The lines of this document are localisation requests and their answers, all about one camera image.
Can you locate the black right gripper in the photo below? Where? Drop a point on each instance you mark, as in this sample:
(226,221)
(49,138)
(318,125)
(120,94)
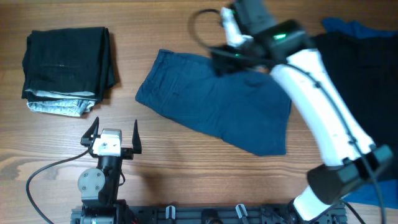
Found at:
(224,64)

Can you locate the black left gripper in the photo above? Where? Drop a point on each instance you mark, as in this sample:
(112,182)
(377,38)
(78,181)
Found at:
(127,152)

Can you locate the blue shorts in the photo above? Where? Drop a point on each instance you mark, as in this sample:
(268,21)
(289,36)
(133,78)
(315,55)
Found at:
(246,109)

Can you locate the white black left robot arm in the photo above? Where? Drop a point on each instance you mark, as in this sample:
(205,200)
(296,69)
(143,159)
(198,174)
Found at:
(99,186)

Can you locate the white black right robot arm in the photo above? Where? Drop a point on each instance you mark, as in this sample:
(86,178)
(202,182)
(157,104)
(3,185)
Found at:
(350,157)

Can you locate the folded black trousers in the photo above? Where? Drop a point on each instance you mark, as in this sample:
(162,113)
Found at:
(70,63)

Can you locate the black t-shirt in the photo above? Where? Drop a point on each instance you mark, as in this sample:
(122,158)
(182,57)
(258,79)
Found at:
(363,81)

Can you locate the blue garment under black shirt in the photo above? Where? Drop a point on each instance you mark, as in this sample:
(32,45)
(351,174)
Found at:
(354,28)

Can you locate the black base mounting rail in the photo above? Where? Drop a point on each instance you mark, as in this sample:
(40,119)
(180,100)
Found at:
(264,214)

